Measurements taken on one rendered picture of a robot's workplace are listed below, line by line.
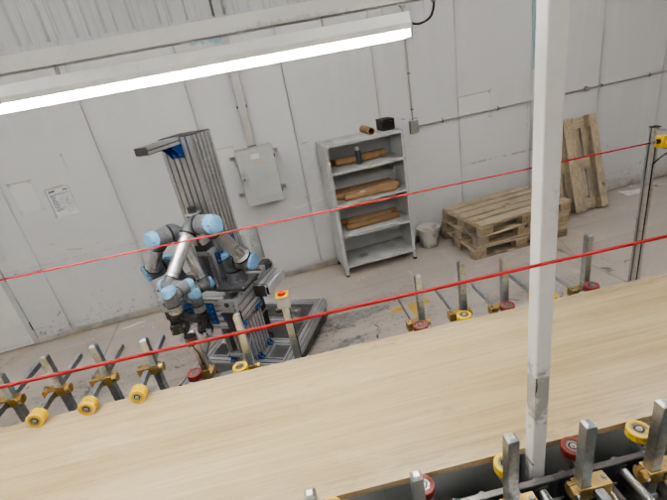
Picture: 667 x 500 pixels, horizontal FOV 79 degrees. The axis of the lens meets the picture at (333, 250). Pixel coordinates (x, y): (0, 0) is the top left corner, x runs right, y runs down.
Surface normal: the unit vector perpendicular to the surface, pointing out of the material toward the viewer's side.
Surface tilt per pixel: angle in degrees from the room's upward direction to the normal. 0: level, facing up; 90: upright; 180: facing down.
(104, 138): 90
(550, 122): 90
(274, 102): 90
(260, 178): 90
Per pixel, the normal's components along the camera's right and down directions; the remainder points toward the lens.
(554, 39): 0.14, 0.38
